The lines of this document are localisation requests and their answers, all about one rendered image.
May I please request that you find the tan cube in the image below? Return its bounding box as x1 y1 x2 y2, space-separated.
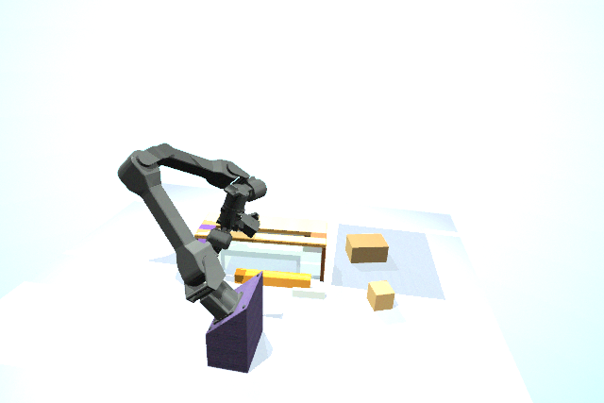
366 280 395 311

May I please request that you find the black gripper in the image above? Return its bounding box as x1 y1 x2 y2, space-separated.
206 202 244 254

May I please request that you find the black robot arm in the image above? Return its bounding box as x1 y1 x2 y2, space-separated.
117 143 267 325

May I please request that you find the tan rectangular block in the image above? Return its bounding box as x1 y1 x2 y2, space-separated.
345 233 389 263

